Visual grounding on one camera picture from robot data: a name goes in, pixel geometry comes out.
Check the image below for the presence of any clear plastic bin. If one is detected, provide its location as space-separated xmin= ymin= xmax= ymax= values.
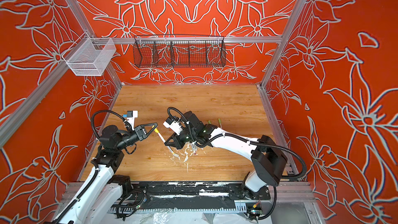
xmin=62 ymin=37 xmax=116 ymax=76

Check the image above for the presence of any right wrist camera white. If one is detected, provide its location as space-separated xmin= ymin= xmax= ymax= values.
xmin=163 ymin=117 xmax=183 ymax=135

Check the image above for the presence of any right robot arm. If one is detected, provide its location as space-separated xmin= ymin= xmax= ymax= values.
xmin=163 ymin=107 xmax=287 ymax=192

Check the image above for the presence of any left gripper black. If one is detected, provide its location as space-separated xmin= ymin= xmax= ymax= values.
xmin=116 ymin=123 xmax=157 ymax=152

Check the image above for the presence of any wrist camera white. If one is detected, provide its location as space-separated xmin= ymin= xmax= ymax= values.
xmin=123 ymin=111 xmax=138 ymax=130
xmin=163 ymin=117 xmax=183 ymax=135

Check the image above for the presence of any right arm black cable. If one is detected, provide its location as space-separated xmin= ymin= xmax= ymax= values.
xmin=167 ymin=107 xmax=307 ymax=220

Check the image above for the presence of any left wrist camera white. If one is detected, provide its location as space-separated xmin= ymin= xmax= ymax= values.
xmin=123 ymin=111 xmax=138 ymax=130

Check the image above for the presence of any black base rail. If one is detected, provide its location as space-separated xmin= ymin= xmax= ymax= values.
xmin=131 ymin=181 xmax=271 ymax=200

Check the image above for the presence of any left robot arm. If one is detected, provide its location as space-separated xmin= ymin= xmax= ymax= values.
xmin=52 ymin=123 xmax=158 ymax=224

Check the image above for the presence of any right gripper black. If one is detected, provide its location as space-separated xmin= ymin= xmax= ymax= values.
xmin=161 ymin=129 xmax=198 ymax=150

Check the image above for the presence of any black wire basket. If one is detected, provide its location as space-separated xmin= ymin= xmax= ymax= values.
xmin=133 ymin=34 xmax=227 ymax=68

